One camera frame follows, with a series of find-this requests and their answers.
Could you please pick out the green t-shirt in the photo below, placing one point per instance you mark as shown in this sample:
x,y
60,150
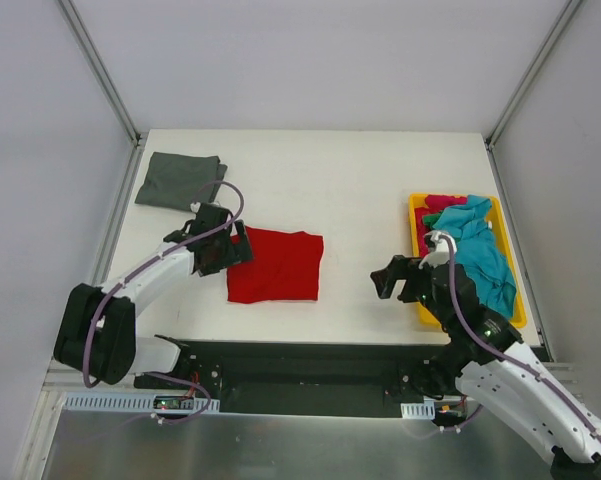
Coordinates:
x,y
431,219

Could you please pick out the yellow plastic bin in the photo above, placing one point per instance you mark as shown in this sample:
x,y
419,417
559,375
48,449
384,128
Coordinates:
x,y
496,222

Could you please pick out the aluminium frame post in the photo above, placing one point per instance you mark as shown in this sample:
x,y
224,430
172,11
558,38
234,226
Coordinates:
x,y
556,32
96,64

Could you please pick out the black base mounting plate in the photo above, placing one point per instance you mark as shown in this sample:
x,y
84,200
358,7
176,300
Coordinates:
x,y
333,380

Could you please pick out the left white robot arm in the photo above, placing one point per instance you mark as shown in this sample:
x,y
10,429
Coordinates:
x,y
98,334

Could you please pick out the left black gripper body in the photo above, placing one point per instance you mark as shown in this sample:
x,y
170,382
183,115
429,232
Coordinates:
x,y
228,251

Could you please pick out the left white cable duct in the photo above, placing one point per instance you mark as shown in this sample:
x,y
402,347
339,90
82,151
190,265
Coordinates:
x,y
139,403

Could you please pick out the folded grey t-shirt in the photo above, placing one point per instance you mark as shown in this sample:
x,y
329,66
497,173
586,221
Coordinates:
x,y
175,181

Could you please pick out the teal t-shirt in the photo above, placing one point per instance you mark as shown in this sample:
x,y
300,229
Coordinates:
x,y
479,255

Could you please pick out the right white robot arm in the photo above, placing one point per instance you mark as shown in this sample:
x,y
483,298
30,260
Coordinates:
x,y
517,388

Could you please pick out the aluminium front rail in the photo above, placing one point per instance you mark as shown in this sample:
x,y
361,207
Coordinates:
x,y
63,378

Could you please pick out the white cable duct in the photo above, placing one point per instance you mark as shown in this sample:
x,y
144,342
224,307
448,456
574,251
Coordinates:
x,y
139,403
418,411

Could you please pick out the right white cable duct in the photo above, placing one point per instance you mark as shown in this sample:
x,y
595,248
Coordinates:
x,y
418,411

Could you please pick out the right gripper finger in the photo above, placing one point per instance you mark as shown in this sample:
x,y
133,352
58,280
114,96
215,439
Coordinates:
x,y
404,264
384,280

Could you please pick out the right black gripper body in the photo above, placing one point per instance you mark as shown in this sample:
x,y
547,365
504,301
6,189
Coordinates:
x,y
403,279

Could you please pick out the right aluminium frame post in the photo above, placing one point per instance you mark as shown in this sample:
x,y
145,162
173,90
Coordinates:
x,y
556,32

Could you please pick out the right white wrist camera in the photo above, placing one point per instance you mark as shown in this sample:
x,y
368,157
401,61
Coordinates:
x,y
441,247

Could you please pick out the magenta t-shirt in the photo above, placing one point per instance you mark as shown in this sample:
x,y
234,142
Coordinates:
x,y
431,204

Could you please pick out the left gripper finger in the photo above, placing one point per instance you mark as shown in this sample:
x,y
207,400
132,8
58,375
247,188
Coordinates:
x,y
241,244
204,271

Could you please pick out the red t-shirt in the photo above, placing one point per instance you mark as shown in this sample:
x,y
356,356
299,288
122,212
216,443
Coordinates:
x,y
285,267

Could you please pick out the left aluminium frame post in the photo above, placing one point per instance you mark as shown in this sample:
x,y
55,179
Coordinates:
x,y
96,64

